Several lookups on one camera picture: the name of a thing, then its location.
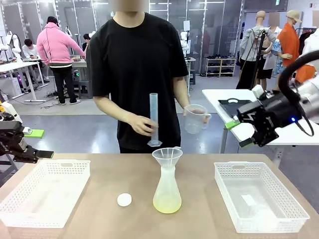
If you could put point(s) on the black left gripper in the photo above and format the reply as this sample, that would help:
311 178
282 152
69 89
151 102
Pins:
12 139

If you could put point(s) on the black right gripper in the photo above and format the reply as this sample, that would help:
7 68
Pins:
271 117

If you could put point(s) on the clear plastic measuring beaker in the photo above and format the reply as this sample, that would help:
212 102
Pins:
194 124

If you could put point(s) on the clear plastic graduated cylinder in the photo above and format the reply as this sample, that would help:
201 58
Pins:
154 109

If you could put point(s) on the white round cap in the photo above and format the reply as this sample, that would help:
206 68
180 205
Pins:
124 199

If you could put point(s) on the person's left forearm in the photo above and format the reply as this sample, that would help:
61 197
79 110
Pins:
182 92

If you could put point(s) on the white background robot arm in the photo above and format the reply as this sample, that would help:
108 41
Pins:
13 44

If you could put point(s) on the person's right forearm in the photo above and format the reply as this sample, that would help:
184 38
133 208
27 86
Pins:
112 109

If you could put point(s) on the person's left hand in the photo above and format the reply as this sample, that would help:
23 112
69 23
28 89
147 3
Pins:
197 109

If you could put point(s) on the person's right hand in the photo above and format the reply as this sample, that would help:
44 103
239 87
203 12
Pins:
143 125

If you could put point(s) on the black tray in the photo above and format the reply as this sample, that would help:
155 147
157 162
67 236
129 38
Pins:
234 107

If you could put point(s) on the white perforated plastic basket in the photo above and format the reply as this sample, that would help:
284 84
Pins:
259 199
42 196

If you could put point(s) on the white shoe rack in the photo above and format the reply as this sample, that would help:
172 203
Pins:
221 66

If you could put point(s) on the grey step stool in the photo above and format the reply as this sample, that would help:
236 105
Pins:
83 88

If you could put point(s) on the translucent plastic funnel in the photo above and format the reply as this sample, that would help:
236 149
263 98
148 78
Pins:
167 155

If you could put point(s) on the long white desk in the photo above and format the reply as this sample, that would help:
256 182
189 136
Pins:
17 67

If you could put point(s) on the black tripod stand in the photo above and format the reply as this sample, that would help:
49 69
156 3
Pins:
259 54

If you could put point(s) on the standing person in pale top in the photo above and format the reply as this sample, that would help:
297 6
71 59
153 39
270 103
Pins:
271 54

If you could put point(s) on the mannequin in grey jacket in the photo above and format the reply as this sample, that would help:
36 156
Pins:
256 42

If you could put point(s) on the seated person in white shirt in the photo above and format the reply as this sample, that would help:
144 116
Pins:
30 51

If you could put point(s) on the person in pink hoodie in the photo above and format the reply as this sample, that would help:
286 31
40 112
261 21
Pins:
53 47

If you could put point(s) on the translucent plastic conical flask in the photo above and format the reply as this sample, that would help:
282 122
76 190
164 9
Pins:
167 199

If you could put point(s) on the mannequin in orange jacket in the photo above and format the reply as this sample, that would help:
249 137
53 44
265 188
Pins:
289 44

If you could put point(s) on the seated person in black shirt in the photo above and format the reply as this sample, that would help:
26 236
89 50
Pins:
86 42

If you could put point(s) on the mannequin with orange trousers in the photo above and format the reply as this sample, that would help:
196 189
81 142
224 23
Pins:
311 44

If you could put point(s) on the person in black t-shirt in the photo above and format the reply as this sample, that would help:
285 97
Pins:
137 62

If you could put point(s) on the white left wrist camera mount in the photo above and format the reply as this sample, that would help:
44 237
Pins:
11 110

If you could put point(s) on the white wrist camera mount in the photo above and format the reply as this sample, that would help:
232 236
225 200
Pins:
11 110
259 90

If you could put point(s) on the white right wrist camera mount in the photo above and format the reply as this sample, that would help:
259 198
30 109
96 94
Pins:
259 90

